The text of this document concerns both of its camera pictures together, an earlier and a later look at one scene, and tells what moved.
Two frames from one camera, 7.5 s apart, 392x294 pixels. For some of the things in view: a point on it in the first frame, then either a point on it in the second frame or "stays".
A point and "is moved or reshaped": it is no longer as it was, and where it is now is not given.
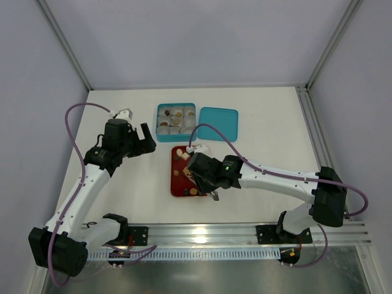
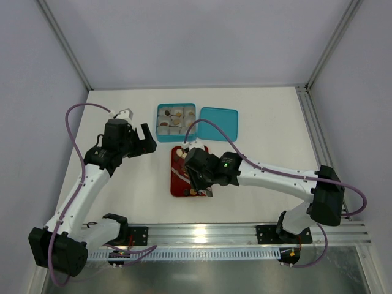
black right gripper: [204, 181] stays
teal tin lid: [225, 120] stays
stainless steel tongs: [214, 194] is moved or reshaped
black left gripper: [138, 143] stays
